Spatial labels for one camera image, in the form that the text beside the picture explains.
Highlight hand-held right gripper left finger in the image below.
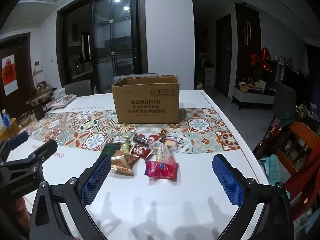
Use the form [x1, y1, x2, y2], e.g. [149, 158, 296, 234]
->
[29, 154, 112, 240]

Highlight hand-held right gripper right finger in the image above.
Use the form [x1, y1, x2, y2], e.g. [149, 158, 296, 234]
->
[212, 154, 295, 240]

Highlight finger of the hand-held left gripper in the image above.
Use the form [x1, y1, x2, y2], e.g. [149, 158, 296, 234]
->
[0, 131, 29, 156]
[0, 139, 58, 178]

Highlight black snack bar packet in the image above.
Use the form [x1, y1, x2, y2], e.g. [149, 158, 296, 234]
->
[132, 134, 152, 146]

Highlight brown cardboard box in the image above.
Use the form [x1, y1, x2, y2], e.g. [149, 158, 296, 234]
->
[111, 75, 181, 125]

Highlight person's left hand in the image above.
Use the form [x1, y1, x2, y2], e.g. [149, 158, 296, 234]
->
[12, 194, 35, 217]

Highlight glass bowl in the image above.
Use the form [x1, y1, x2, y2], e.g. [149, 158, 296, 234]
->
[17, 111, 32, 127]

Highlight orange brown snack packet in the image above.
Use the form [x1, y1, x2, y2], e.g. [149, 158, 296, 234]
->
[110, 151, 140, 176]

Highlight dark green snack packet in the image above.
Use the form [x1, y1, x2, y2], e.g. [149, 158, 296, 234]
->
[101, 144, 122, 159]

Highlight patterned white tablecloth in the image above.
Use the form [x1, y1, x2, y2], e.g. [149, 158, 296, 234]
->
[0, 89, 271, 240]

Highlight black mug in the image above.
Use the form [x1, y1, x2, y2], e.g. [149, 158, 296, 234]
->
[33, 105, 48, 121]

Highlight yellow green snack packet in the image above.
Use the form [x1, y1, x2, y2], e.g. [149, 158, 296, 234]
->
[120, 142, 133, 154]

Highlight teal cloth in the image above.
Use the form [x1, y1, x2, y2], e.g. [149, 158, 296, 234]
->
[257, 154, 287, 184]

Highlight metal hot pot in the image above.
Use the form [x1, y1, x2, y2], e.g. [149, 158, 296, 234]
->
[26, 86, 57, 107]

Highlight white green small packet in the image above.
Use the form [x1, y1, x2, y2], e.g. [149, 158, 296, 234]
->
[114, 133, 136, 144]

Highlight red snack packet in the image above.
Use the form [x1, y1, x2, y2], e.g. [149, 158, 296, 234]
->
[130, 144, 152, 159]

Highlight snack packets at table edge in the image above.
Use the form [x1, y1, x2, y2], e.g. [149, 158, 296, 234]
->
[51, 94, 77, 109]

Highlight brown wooden door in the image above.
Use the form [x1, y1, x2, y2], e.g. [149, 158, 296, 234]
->
[0, 32, 38, 120]

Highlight red white door poster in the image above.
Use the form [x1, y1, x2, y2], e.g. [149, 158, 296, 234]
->
[1, 54, 18, 96]

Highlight clear wrapped cookie packet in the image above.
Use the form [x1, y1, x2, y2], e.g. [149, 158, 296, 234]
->
[164, 136, 182, 153]

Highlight grey dining chair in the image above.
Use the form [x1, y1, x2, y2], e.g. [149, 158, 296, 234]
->
[113, 73, 159, 83]
[62, 79, 92, 97]

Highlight orange wooden chair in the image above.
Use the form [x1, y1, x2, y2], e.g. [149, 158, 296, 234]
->
[252, 120, 320, 178]

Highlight red gold wrapped candy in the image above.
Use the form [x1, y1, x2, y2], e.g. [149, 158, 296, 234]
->
[156, 129, 173, 142]

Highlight white low cabinet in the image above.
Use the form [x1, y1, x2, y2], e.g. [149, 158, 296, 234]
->
[231, 85, 276, 111]

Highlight dark chair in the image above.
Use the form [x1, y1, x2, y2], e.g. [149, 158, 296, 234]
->
[264, 81, 297, 140]

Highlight red foil balloon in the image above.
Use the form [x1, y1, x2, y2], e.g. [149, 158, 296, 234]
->
[251, 47, 273, 73]

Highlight dark interior door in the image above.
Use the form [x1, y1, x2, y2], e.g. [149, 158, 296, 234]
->
[215, 14, 232, 98]

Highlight dark framed glass door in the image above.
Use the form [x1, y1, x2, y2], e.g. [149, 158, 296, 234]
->
[56, 0, 146, 95]

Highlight dark wall panel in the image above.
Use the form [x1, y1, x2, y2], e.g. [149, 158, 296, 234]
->
[234, 2, 262, 90]

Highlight white looped wall ornament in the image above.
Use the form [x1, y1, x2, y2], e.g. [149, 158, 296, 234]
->
[244, 21, 251, 46]

